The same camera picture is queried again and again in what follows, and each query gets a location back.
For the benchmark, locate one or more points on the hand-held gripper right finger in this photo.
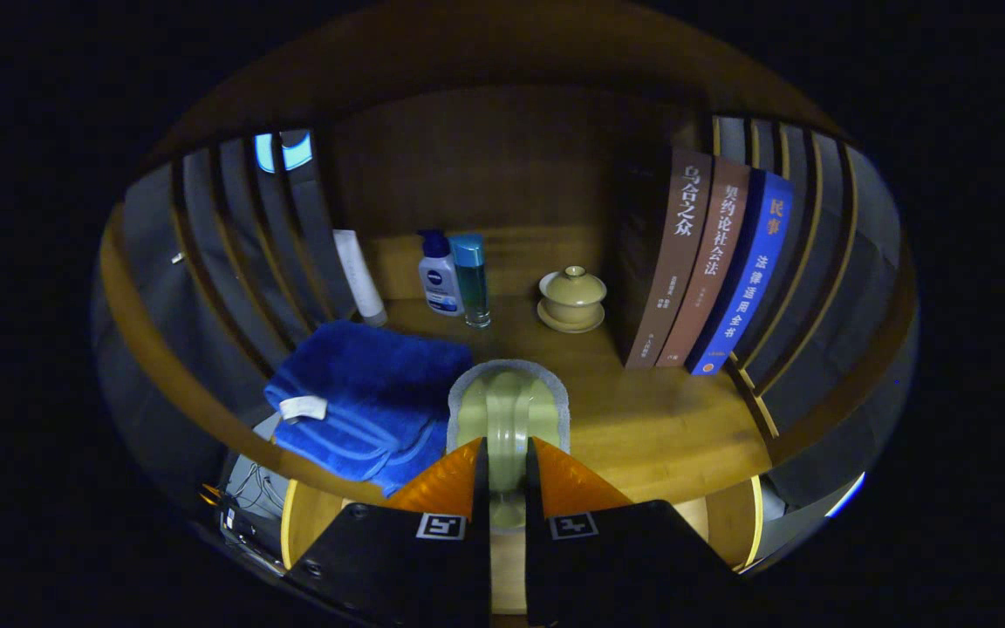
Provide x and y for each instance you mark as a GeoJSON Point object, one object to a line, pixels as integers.
{"type": "Point", "coordinates": [633, 567]}

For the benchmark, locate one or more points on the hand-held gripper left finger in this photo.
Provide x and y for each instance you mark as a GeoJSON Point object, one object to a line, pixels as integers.
{"type": "Point", "coordinates": [398, 567]}

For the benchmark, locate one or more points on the wooden countertop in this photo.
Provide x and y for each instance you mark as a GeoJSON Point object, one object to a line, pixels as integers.
{"type": "Point", "coordinates": [642, 419]}

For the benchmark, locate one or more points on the wooden cabinet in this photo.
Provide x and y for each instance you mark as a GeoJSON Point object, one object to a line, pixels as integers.
{"type": "Point", "coordinates": [468, 174]}

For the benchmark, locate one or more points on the blue towel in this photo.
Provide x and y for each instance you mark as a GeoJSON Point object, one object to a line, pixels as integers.
{"type": "Point", "coordinates": [363, 384]}

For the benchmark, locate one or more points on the beige lidded teacup with saucer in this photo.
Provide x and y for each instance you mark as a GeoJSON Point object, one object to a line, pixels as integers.
{"type": "Point", "coordinates": [572, 301]}

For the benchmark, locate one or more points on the white lotion bottle blue cap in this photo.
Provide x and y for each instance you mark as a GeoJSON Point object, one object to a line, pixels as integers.
{"type": "Point", "coordinates": [440, 279]}

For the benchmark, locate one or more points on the teal glass bottle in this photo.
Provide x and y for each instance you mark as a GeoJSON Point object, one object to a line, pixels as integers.
{"type": "Point", "coordinates": [472, 283]}

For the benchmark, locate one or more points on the white tube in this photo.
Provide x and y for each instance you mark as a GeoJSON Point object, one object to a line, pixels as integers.
{"type": "Point", "coordinates": [358, 275]}

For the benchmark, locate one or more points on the reddish brown book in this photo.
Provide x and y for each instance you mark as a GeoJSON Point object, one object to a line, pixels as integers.
{"type": "Point", "coordinates": [710, 270]}

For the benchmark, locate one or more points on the dark brown book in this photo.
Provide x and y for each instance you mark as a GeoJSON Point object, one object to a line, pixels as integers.
{"type": "Point", "coordinates": [673, 262]}

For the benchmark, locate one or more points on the blue book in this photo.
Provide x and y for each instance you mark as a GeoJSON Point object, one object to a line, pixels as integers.
{"type": "Point", "coordinates": [751, 279]}

